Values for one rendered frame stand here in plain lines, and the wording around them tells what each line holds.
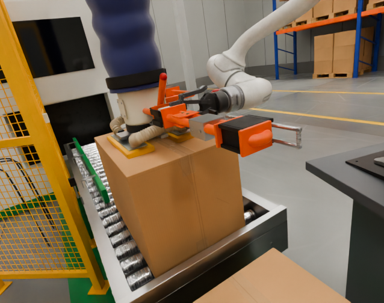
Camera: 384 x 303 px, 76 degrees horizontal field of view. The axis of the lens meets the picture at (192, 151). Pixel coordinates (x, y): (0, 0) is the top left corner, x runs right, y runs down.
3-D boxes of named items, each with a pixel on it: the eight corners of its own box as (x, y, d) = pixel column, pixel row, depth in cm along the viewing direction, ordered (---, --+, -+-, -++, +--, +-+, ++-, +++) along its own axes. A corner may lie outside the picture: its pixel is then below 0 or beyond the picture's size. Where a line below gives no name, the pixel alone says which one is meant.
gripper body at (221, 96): (228, 88, 80) (204, 94, 76) (230, 114, 83) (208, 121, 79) (215, 88, 86) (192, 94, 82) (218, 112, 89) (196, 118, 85)
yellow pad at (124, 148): (107, 140, 111) (104, 129, 109) (128, 134, 115) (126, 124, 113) (128, 160, 82) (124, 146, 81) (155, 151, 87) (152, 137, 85)
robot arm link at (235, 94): (245, 111, 85) (232, 115, 83) (229, 109, 93) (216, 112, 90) (243, 85, 82) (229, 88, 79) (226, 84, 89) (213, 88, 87)
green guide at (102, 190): (67, 146, 267) (64, 139, 264) (77, 143, 271) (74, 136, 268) (91, 209, 134) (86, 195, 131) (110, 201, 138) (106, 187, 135)
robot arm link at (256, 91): (241, 118, 88) (219, 98, 96) (271, 108, 95) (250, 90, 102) (249, 92, 81) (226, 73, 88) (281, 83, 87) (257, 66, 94)
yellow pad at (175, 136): (146, 128, 119) (144, 118, 117) (165, 123, 123) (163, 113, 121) (177, 143, 90) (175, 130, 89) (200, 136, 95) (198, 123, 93)
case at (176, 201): (115, 206, 134) (93, 137, 119) (180, 180, 150) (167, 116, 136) (156, 281, 83) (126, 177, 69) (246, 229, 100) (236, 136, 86)
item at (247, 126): (215, 147, 51) (212, 124, 49) (243, 137, 54) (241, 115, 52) (243, 157, 43) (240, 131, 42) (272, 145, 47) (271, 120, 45)
